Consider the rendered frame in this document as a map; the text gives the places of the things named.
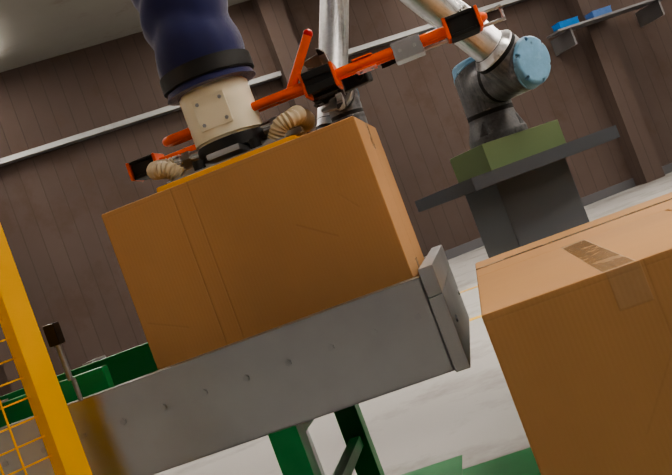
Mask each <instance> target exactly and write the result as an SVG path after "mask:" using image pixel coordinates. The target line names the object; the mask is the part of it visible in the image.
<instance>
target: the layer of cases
mask: <svg viewBox="0 0 672 475"><path fill-rule="evenodd" d="M475 266H476V274H477V282H478V290H479V298H480V307H481V315H482V319H483V322H484V325H485V327H486V330H487V332H488V335H489V338H490V340H491V343H492V346H493V348H494V351H495V354H496V356H497V359H498V362H499V364H500V367H501V370H502V372H503V375H504V378H505V380H506V383H507V386H508V388H509V391H510V394H511V396H512V399H513V402H514V404H515V407H516V410H517V412H518V415H519V417H520V420H521V423H522V425H523V428H524V431H525V433H526V436H527V439H528V441H529V444H530V447H531V449H532V452H533V455H534V457H535V460H536V463H537V465H538V468H539V471H540V473H541V475H672V192H670V193H668V194H665V195H662V196H659V197H657V198H654V199H651V200H648V201H646V202H643V203H640V204H637V205H635V206H632V207H629V208H626V209H624V210H621V211H618V212H615V213H613V214H610V215H607V216H604V217H601V218H599V219H596V220H593V221H590V222H588V223H585V224H582V225H579V226H577V227H574V228H571V229H568V230H566V231H563V232H560V233H557V234H555V235H552V236H549V237H546V238H544V239H541V240H538V241H535V242H532V243H530V244H527V245H524V246H521V247H519V248H516V249H513V250H510V251H508V252H505V253H502V254H499V255H497V256H494V257H491V258H488V259H486V260H483V261H480V262H477V263H476V264H475Z"/></svg>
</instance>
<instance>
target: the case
mask: <svg viewBox="0 0 672 475"><path fill-rule="evenodd" d="M102 219H103V222H104V224H105V227H106V230H107V233H108V235H109V238H110V241H111V243H112V246H113V249H114V252H115V254H116V257H117V260H118V263H119V265H120V268H121V271H122V273H123V276H124V279H125V282H126V284H127V287H128V290H129V292H130V295H131V298H132V301H133V303H134V306H135V309H136V312H137V314H138V317H139V320H140V322H141V325H142V328H143V331H144V333H145V336H146V339H147V341H148V344H149V347H150V350H151V352H152V355H153V358H154V361H155V363H156V366H157V369H158V370H160V369H163V368H165V367H168V366H171V365H174V364H176V363H179V362H182V361H185V360H187V359H190V358H193V357H196V356H198V355H201V354H204V353H207V352H209V351H212V350H215V349H218V348H220V347H223V346H226V345H229V344H231V343H234V342H237V341H240V340H242V339H245V338H248V337H251V336H254V335H256V334H259V333H262V332H265V331H267V330H270V329H273V328H276V327H278V326H281V325H284V324H287V323H289V322H292V321H295V320H298V319H300V318H303V317H306V316H309V315H311V314H314V313H317V312H320V311H322V310H325V309H328V308H331V307H333V306H336V305H339V304H342V303H344V302H347V301H350V300H353V299H355V298H358V297H361V296H364V295H366V294H369V293H372V292H375V291H377V290H380V289H383V288H386V287H388V286H391V285H394V284H397V283H399V282H402V281H405V280H408V279H410V278H413V277H416V276H419V272H418V268H419V267H420V265H421V264H422V262H423V261H424V256H423V254H422V251H421V248H420V246H419V243H418V240H417V238H416V235H415V232H414V230H413V227H412V224H411V222H410V219H409V216H408V214H407V211H406V208H405V205H404V203H403V200H402V197H401V195H400V192H399V189H398V187H397V184H396V181H395V179H394V176H393V173H392V171H391V168H390V165H389V163H388V160H387V157H386V155H385V152H384V149H383V147H382V144H381V141H380V139H379V136H378V133H377V130H376V128H375V127H373V126H371V125H369V124H367V123H365V122H363V121H362V120H360V119H358V118H356V117H354V116H351V117H348V118H346V119H343V120H341V121H338V122H336V123H333V124H330V125H328V126H325V127H323V128H320V129H318V130H315V131H313V132H310V133H308V134H305V135H303V136H300V137H298V138H295V139H292V140H290V141H287V142H285V143H282V144H280V145H277V146H275V147H272V148H270V149H267V150H265V151H262V152H259V153H257V154H254V155H252V156H249V157H247V158H244V159H242V160H239V161H237V162H234V163H232V164H229V165H226V166H224V167H221V168H219V169H216V170H214V171H211V172H209V173H206V174H204V175H201V176H199V177H196V178H193V179H191V180H188V181H186V182H183V183H181V184H178V185H176V186H173V187H171V188H168V189H166V190H163V191H160V192H158V193H155V194H153V195H150V196H148V197H145V198H143V199H140V200H138V201H135V202H133V203H130V204H127V205H125V206H122V207H120V208H117V209H115V210H112V211H110V212H107V213H105V214H102Z"/></svg>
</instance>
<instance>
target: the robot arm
mask: <svg viewBox="0 0 672 475"><path fill-rule="evenodd" d="M400 1H401V2H402V3H403V4H405V5H406V6H407V7H409V8H410V9H411V10H412V11H414V12H415V13H416V14H417V15H419V16H420V17H421V18H422V19H424V20H425V21H426V22H427V23H429V24H430V25H431V26H433V27H434V28H435V29H437V28H439V27H442V22H441V18H445V17H447V16H450V15H452V14H455V13H457V12H460V11H462V10H465V9H467V8H470V6H469V5H467V4H466V3H465V2H464V1H462V0H400ZM454 44H455V45H456V46H458V47H459V48H460V49H462V50H463V51H464V52H465V53H467V54H468V55H469V56H470V57H469V58H467V59H465V60H463V61H462V62H460V63H459V64H457V65H456V66H455V67H454V68H453V70H452V75H453V79H454V84H455V86H456V89H457V92H458V95H459V97H460V100H461V103H462V106H463V109H464V112H465V115H466V118H467V120H468V123H469V127H470V130H469V145H470V148H471V149H473V148H475V147H477V146H479V145H481V144H484V143H485V142H486V143H487V142H490V141H493V140H496V139H499V138H502V137H505V136H508V135H511V134H514V133H517V132H520V131H523V130H526V129H528V127H527V124H526V123H525V122H524V120H523V119H522V118H521V117H520V116H519V114H518V113H517V112H516V111H515V109H514V106H513V104H512V101H511V99H512V98H514V97H516V96H519V95H521V94H523V93H525V92H527V91H529V90H532V89H535V88H536V87H538V86H539V85H540V84H542V83H543V82H545V81H546V79H547V78H548V76H549V73H550V69H551V65H550V62H551V60H550V55H549V52H548V50H547V48H546V46H545V45H544V44H543V43H541V40H539V39H538V38H536V37H534V36H523V37H521V38H519V37H517V36H516V35H515V34H514V33H513V32H511V31H510V30H508V29H506V30H498V29H497V28H496V27H494V26H493V25H490V26H488V27H485V28H483V31H481V32H480V33H479V34H476V35H474V36H471V37H469V38H466V39H464V40H461V41H459V42H456V43H454ZM348 45H349V0H320V13H319V48H316V49H315V50H316V52H317V53H316V54H315V55H314V56H312V57H311V58H309V59H307V60H306V61H305V62H304V66H305V67H307V68H308V67H314V68H317V67H319V66H322V65H324V64H327V63H328V62H329V61H331V62H332V63H333V64H334V65H335V66H336V68H339V67H342V66H344V65H347V64H348ZM341 81H342V84H343V87H344V89H338V90H336V91H333V92H331V93H328V94H326V95H323V96H321V97H318V98H316V99H315V98H314V101H313V102H314V103H315V104H314V105H313V106H314V107H316V108H317V126H316V130H318V129H320V128H323V127H325V126H328V125H330V124H333V123H336V122H338V121H341V120H343V119H346V118H348V117H351V116H354V117H356V118H358V119H360V120H362V121H363V122H365V123H367V124H368V121H367V119H366V116H365V113H364V110H363V107H362V104H361V102H360V99H359V91H358V89H357V88H358V87H360V86H363V85H365V84H367V83H369V82H371V81H373V77H372V74H371V71H369V72H366V73H364V74H361V75H358V74H355V75H352V76H350V77H347V78H345V79H342V80H341Z"/></svg>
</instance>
